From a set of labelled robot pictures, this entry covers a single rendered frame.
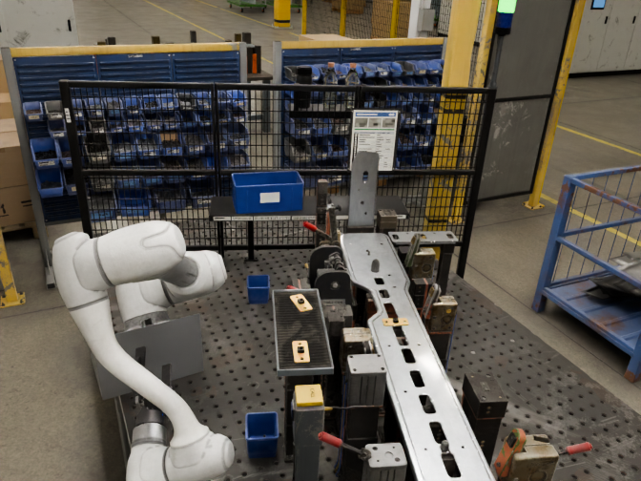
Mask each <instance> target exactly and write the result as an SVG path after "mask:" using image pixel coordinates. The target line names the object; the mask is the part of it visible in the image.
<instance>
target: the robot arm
mask: <svg viewBox="0 0 641 481"><path fill-rule="evenodd" d="M52 266H53V272H54V276H55V279H56V283H57V286H58V289H59V292H60V295H61V297H62V299H63V301H64V302H65V304H66V306H67V308H68V310H69V312H70V314H71V315H72V318H73V319H74V321H75V323H76V324H77V326H78V328H79V329H80V331H81V333H82V335H83V337H84V338H85V340H86V342H87V344H88V346H89V347H90V349H91V351H92V352H93V354H94V356H95V357H96V359H97V360H98V361H99V362H100V363H101V365H103V366H104V367H105V368H106V369H107V370H108V371H110V372H111V373H112V375H113V376H115V377H116V378H117V379H119V380H120V381H122V382H123V383H124V384H126V385H127V386H128V387H130V388H131V389H132V392H133V396H134V399H133V403H134V405H137V404H139V405H140V412H139V413H138V414H137V415H136V426H135V428H134V430H133V441H132V450H131V455H130V458H129V460H128V465H127V473H126V481H208V480H211V479H214V478H216V477H218V476H220V475H222V474H223V473H225V472H226V471H227V470H228V469H229V468H230V467H231V465H232V464H233V461H234V456H235V451H234V446H233V443H232V442H231V441H230V439H229V438H228V437H226V436H224V435H221V434H213V433H212V432H211V431H209V429H208V427H206V426H203V425H201V424H200V423H199V422H198V420H197V419H196V417H195V415H194V414H193V412H192V411H191V409H190V408H189V406H188V405H187V404H186V402H185V401H184V400H183V399H182V398H181V397H180V396H179V395H178V394H176V391H175V390H172V386H171V378H172V364H167V365H164V366H162V373H161V381H160V380H159V379H157V378H156V377H155V376H154V375H153V374H152V373H151V372H150V371H148V370H147V369H146V368H145V357H146V346H142V347H139V348H136V349H135V359H133V358H132V357H131V356H129V355H128V354H127V353H126V352H125V351H124V350H123V348H122V347H121V346H120V345H119V343H118V341H117V339H116V337H115V335H114V328H113V322H112V316H111V309H110V301H109V297H108V292H107V289H109V288H111V287H114V286H115V291H116V297H117V302H118V307H119V310H120V314H121V317H122V319H123V323H124V328H125V331H129V330H133V329H137V328H140V327H144V326H149V325H153V324H160V323H164V322H168V321H171V320H170V318H169V315H168V312H167V308H168V307H170V306H171V305H173V304H175V303H183V302H187V301H190V300H193V299H197V298H200V297H203V296H205V295H208V294H211V293H213V292H215V291H217V290H218V289H219V288H220V287H222V286H223V285H224V283H225V281H226V279H227V273H226V270H225V266H224V263H223V260H222V257H221V256H220V255H219V254H218V253H216V252H213V251H207V250H204V251H195V252H189V251H186V245H185V241H184V238H183V236H182V234H181V232H180V230H179V229H178V227H177V226H176V225H174V224H172V223H171V222H168V221H161V220H152V221H146V222H141V223H138V224H134V225H130V226H127V227H124V228H120V229H118V230H115V231H113V232H111V233H109V234H107V235H104V236H102V237H99V238H95V239H90V237H89V235H88V234H85V233H82V232H71V233H69V234H67V235H65V236H63V237H61V238H59V239H57V240H55V241H54V246H53V248H52ZM166 416H168V417H169V418H170V420H171V422H172V424H173V427H174V437H173V439H172V440H171V442H170V445H171V446H170V447H166V433H167V430H166V428H165V427H164V418H165V417H166Z"/></svg>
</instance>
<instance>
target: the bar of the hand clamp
mask: <svg viewBox="0 0 641 481"><path fill-rule="evenodd" d="M327 206H328V207H326V209H324V211H327V212H328V214H329V221H330V229H331V237H332V241H337V240H338V232H337V224H336V216H335V211H336V210H337V209H338V210H339V211H341V205H340V204H338V207H336V206H334V204H333V203H332V204H327Z"/></svg>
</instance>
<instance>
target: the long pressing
mask: <svg viewBox="0 0 641 481"><path fill-rule="evenodd" d="M350 244H352V245H350ZM340 248H341V250H342V257H343V261H344V264H345V267H346V268H347V270H348V273H349V276H351V279H352V282H353V285H354V286H356V287H358V288H360V289H362V290H364V291H367V292H368V293H370V294H371V296H372V299H373V302H374V305H375V307H376V310H377V313H376V314H375V315H373V316H372V317H371V318H370V319H368V321H367V328H369V329H370V331H371V334H372V337H373V347H374V350H375V354H382V356H383V360H384V363H385V366H386V369H387V374H386V382H385V387H386V390H387V393H388V397H389V400H390V403H391V406H392V409H393V412H394V415H395V418H396V421H397V425H398V428H399V431H400V434H401V437H402V440H403V445H404V448H405V452H406V455H407V458H408V461H409V464H410V468H411V470H412V473H413V476H414V480H415V481H496V480H495V478H494V476H493V473H492V471H491V469H490V467H489V465H488V463H487V461H486V458H485V456H484V454H483V452H482V449H481V447H480V445H479V443H478V441H477V439H476V437H475V434H474V432H473V430H472V428H471V426H470V424H469V422H468V420H467V418H466V416H465V413H464V410H463V408H462V406H461V404H460V402H459V400H458V398H457V395H456V393H455V391H454V389H453V387H452V385H451V383H450V381H449V379H448V377H447V375H446V373H445V369H444V367H443V365H442V363H441V361H440V358H439V356H438V354H437V352H436V350H435V348H434V346H433V344H432V342H431V340H430V338H429V336H428V334H427V331H426V329H425V327H424V324H423V322H422V319H421V317H420V315H419V313H418V311H417V309H416V306H415V304H414V303H413V301H412V299H411V297H410V295H409V292H408V290H409V286H410V279H409V278H408V276H407V274H406V272H405V270H404V268H403V264H402V262H401V260H400V258H399V256H398V254H397V252H396V250H395V248H394V246H393V244H392V242H391V240H390V238H389V237H388V236H387V235H386V234H383V233H347V234H343V233H341V246H340ZM367 249H368V251H370V255H368V252H366V250H367ZM374 259H378V260H379V261H380V271H379V272H377V273H375V272H372V271H371V263H372V261H373V260H374ZM388 275H390V276H388ZM374 279H382V280H383V283H384V284H376V283H375V280H374ZM393 286H395V288H394V287H393ZM380 290H385V291H387V293H388V296H389V298H382V297H381V295H380V292H379V291H380ZM385 303H392V305H393V307H394V310H395V312H396V315H397V317H398V318H407V320H408V322H409V325H390V326H385V325H383V319H389V318H388V315H387V312H386V310H385V307H384V304H385ZM393 326H400V327H401V328H402V330H403V334H404V336H405V338H406V340H407V343H408V345H399V343H398V341H397V338H396V335H395V333H394V330H393ZM389 345H390V346H389ZM402 349H410V350H411V353H412V355H413V358H414V360H415V364H407V363H406V362H405V360H404V357H403V354H402ZM410 371H419V372H420V374H421V377H422V379H423V382H424V387H415V386H414V384H413V381H412V378H411V376H410V373H409V372H410ZM405 391H407V393H405ZM421 395H427V396H428V397H429V398H430V401H431V403H432V406H433V407H434V410H435V413H433V414H427V413H425V412H424V409H423V406H422V404H421V401H420V399H419V396H421ZM430 423H439V424H440V425H441V427H442V430H443V432H444V435H445V438H446V440H447V441H448V442H449V451H444V452H442V451H441V449H440V445H441V444H438V443H436V441H435V439H434V436H433V434H432V431H431V428H430V426H429V424H430ZM462 447H465V448H464V449H463V448H462ZM424 449H427V450H424ZM448 453H449V454H452V455H453V457H454V460H455V462H456V465H457V467H458V470H459V472H460V475H461V476H460V477H456V478H451V477H449V476H448V474H447V471H446V469H445V464H444V462H443V459H442V456H441V455H442V454H448Z"/></svg>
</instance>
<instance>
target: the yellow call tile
mask: <svg viewBox="0 0 641 481"><path fill-rule="evenodd" d="M295 392H296V401H297V407H306V406H322V404H323V400H322V395H321V385H302V386H295Z"/></svg>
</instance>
